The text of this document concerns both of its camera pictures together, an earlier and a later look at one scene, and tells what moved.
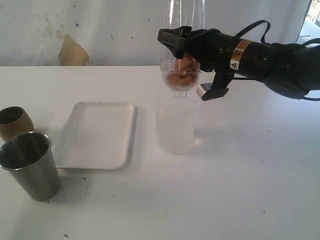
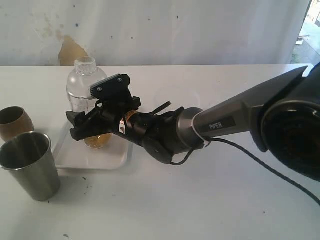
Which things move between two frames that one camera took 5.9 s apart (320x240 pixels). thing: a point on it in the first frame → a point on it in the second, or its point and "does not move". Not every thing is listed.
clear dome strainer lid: (180, 77) → (85, 74)
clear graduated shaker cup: (179, 13) → (86, 105)
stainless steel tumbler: (29, 157) does not move
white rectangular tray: (97, 138) does not move
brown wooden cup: (14, 121) does not move
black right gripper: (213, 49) → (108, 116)
